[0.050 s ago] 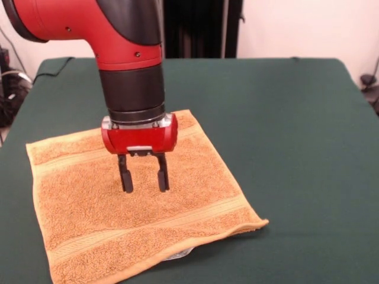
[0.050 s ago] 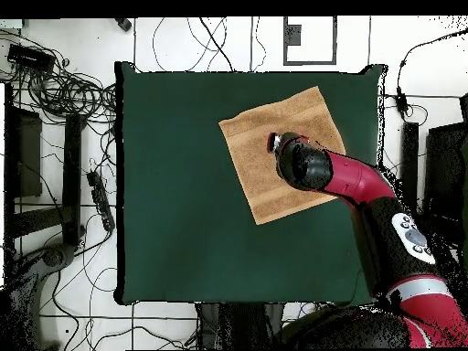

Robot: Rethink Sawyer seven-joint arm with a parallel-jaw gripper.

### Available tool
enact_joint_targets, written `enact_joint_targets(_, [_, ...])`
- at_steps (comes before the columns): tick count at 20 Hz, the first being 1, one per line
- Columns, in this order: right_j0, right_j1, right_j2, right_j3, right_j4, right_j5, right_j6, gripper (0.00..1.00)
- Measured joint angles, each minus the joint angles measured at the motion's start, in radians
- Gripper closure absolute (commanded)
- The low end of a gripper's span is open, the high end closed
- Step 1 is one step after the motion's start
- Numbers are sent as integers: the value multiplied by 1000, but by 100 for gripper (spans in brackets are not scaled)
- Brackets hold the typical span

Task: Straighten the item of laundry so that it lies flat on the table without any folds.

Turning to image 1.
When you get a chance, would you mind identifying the black electronic device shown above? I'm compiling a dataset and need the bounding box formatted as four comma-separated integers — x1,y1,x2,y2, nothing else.
0,47,11,73

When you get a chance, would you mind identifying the black cable bundle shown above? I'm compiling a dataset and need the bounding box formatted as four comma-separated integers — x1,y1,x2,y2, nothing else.
0,68,33,128

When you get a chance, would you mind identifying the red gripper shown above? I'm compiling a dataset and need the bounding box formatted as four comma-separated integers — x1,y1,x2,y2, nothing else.
100,112,179,193

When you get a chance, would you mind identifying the dark green table cloth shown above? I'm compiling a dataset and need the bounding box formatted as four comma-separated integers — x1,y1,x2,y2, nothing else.
0,56,379,284

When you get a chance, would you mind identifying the tan terry towel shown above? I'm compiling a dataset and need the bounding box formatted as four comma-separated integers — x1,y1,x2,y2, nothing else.
25,109,270,284

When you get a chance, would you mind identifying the black equipment piece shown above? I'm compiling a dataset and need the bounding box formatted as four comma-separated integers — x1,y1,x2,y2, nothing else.
367,88,379,117

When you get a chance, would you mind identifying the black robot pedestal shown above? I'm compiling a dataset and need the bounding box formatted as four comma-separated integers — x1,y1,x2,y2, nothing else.
161,0,246,59

